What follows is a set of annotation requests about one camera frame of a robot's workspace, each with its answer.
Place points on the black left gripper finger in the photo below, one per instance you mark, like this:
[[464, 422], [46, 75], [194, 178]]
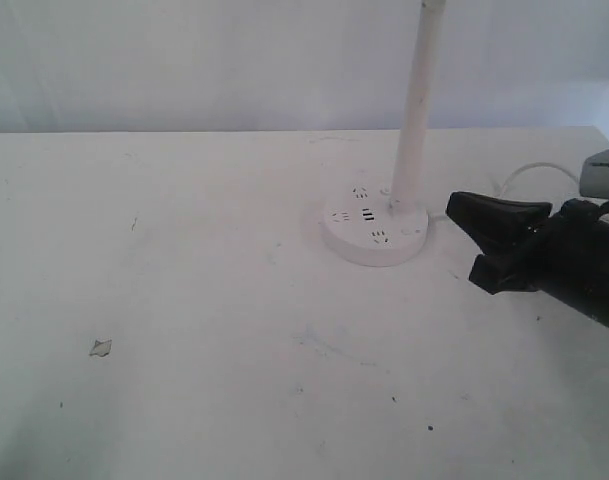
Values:
[[495, 224]]

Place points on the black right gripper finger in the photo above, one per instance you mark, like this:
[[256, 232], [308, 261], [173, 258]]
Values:
[[503, 267]]

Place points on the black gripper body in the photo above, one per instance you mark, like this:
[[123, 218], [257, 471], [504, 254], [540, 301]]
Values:
[[572, 263]]

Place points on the white desk lamp with sockets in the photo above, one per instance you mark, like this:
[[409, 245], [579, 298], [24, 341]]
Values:
[[372, 227]]

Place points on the small torn paper scrap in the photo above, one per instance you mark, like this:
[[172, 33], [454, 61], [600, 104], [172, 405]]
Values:
[[101, 349]]

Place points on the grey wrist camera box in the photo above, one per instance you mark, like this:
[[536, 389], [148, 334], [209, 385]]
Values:
[[594, 178]]

